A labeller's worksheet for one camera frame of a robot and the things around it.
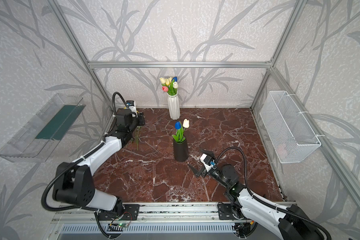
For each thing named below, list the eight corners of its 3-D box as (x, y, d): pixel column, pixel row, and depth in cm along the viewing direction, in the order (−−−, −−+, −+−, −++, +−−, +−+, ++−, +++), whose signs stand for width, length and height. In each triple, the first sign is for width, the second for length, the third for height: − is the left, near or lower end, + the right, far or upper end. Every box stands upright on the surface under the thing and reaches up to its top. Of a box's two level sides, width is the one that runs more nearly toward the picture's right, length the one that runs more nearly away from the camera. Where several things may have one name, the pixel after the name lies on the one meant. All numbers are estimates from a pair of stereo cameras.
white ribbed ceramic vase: (169, 120, 115) (166, 100, 99) (170, 113, 120) (167, 93, 104) (180, 120, 115) (178, 100, 99) (180, 113, 120) (179, 93, 104)
